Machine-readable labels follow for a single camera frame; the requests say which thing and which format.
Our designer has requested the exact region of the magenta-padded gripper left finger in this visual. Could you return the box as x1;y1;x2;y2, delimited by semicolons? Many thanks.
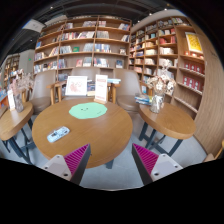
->
42;144;91;185

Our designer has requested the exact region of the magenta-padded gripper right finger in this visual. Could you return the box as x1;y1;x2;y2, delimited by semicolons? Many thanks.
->
132;144;182;185

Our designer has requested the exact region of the white car-shaped computer mouse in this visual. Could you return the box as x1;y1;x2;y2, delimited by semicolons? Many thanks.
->
47;126;70;143

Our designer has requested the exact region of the green round mouse pad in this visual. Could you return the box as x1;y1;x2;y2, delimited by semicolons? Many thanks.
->
69;102;107;119

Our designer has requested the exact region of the round wooden centre table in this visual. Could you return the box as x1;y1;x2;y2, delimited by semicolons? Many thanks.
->
32;98;133;168

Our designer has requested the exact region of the round wooden table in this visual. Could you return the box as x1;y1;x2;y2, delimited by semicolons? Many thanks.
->
0;102;35;164
139;103;196;156
32;98;133;168

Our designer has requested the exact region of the round wooden right table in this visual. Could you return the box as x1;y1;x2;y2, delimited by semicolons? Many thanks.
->
139;103;196;156

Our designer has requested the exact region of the stack of books on chair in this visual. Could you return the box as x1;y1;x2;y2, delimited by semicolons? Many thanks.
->
135;95;152;105

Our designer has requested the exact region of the round wooden left table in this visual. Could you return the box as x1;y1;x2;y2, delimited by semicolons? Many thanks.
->
0;102;35;164

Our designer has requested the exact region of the brown armchair left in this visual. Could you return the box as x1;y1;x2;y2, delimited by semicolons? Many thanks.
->
30;70;56;115

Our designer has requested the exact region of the white framed picture card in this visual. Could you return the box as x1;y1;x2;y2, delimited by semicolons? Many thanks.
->
65;76;87;96

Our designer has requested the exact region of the glass vase with dried flowers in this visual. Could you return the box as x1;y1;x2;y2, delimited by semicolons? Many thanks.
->
147;67;176;113

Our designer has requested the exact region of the brown armchair right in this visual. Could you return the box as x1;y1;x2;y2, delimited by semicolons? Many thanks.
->
114;68;142;112

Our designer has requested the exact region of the red white standing sign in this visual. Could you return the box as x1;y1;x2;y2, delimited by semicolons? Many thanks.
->
94;74;108;103

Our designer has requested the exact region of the white card on left table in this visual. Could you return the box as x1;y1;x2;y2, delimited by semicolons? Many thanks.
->
7;90;15;111

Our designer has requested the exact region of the left vase with dried flowers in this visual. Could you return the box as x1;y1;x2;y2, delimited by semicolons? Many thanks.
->
10;69;34;112

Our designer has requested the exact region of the distant wooden bookshelf left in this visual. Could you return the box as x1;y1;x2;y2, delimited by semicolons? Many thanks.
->
4;54;20;89

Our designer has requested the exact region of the large wooden bookshelf centre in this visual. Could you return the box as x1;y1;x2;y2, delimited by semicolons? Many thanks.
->
34;15;132;75

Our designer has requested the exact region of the wooden bookshelf right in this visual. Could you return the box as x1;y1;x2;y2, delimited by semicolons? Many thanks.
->
129;16;205;119

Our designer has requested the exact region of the yellow poster on shelf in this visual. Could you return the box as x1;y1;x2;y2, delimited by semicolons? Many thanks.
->
185;32;203;53

